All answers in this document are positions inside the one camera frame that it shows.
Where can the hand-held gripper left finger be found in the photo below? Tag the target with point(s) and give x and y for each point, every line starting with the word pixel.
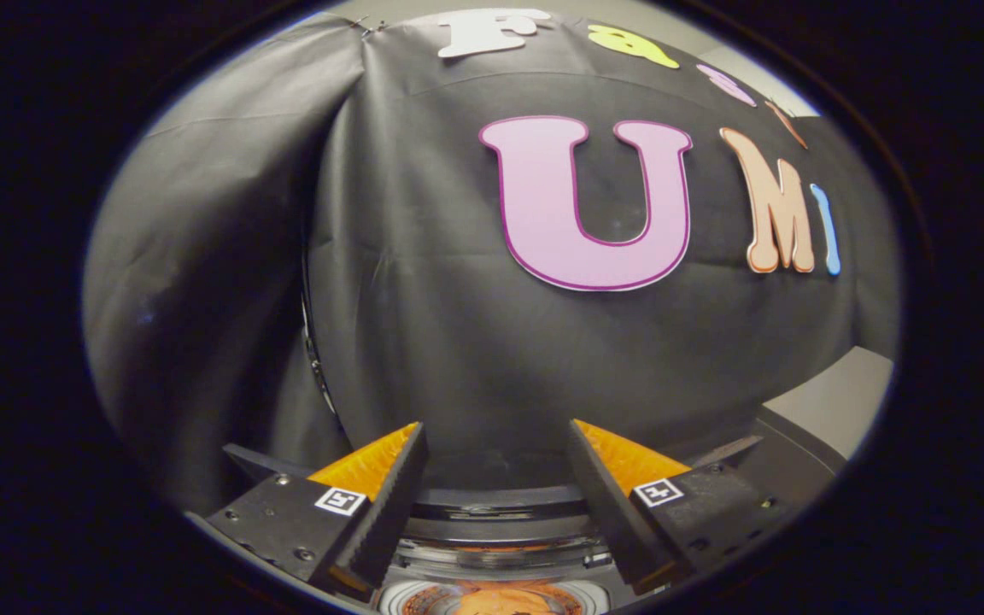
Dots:
pixel 389 512

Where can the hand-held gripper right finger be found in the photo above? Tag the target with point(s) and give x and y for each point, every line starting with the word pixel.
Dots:
pixel 607 512

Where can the orange garment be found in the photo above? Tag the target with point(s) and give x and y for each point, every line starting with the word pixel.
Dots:
pixel 500 602

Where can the black backdrop cloth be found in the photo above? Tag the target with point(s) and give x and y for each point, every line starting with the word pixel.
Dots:
pixel 415 342

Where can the backdrop stand pole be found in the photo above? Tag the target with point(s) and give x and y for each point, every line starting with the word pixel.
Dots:
pixel 313 350

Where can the grey and cream cabinet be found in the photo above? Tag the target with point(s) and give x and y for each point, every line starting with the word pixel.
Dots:
pixel 842 401

